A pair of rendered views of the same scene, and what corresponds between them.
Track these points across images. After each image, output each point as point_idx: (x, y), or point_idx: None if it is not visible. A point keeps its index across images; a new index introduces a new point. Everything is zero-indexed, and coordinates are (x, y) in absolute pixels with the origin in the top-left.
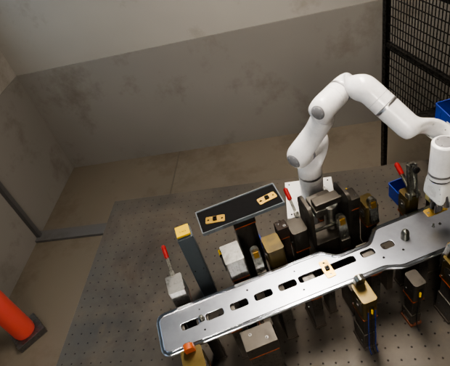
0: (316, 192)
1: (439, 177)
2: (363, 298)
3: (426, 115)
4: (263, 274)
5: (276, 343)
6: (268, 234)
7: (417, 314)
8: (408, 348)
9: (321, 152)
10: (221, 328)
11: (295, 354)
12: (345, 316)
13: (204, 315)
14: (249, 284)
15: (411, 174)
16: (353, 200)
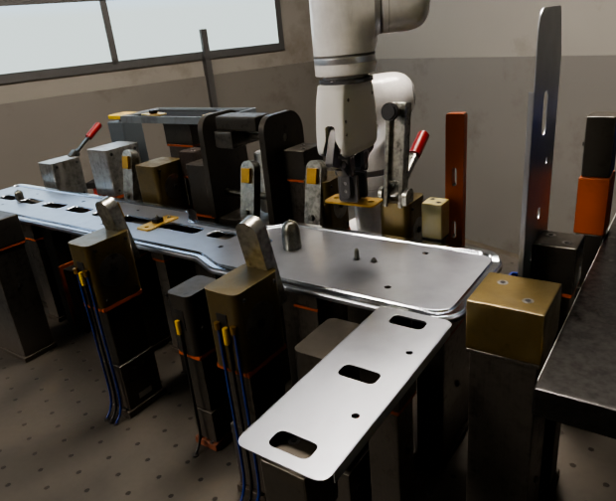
0: (365, 208)
1: (314, 55)
2: (80, 240)
3: None
4: (117, 198)
5: None
6: (173, 157)
7: (205, 413)
8: (142, 456)
9: (383, 119)
10: (6, 209)
11: (75, 350)
12: (176, 365)
13: (27, 198)
14: (95, 199)
15: (396, 135)
16: (290, 153)
